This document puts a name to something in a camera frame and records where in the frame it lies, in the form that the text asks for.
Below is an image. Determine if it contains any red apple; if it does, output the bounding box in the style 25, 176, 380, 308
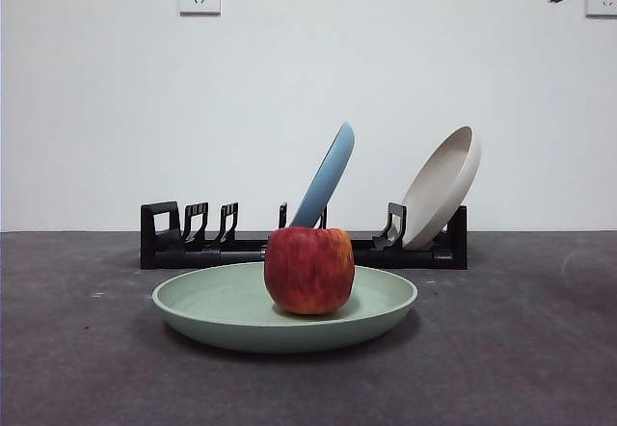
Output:
263, 226, 356, 315

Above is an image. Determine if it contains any green plate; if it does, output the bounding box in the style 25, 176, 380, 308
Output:
151, 260, 419, 354

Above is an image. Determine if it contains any cream plate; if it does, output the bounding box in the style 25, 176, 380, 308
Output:
401, 125, 482, 249

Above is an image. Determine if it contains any blue plate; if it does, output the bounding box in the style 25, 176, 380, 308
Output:
287, 121, 356, 229

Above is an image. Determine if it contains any black plate rack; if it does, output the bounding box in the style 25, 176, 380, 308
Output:
139, 200, 469, 271

